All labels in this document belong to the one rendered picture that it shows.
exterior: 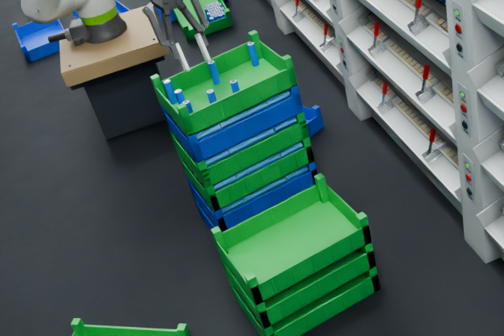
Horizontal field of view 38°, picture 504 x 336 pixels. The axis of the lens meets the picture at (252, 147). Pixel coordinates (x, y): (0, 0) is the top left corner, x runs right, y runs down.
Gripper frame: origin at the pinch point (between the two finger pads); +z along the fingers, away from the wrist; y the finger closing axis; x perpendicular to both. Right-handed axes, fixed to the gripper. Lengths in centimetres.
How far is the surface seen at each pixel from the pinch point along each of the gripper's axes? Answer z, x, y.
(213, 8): -7, -126, -45
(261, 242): 46.2, 7.7, 4.8
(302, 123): 27.2, -3.5, -19.7
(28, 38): -28, -189, 25
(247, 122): 20.4, -0.2, -5.8
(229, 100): 13.2, 3.1, -3.0
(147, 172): 32, -62, 15
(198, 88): 9.4, -14.5, -1.0
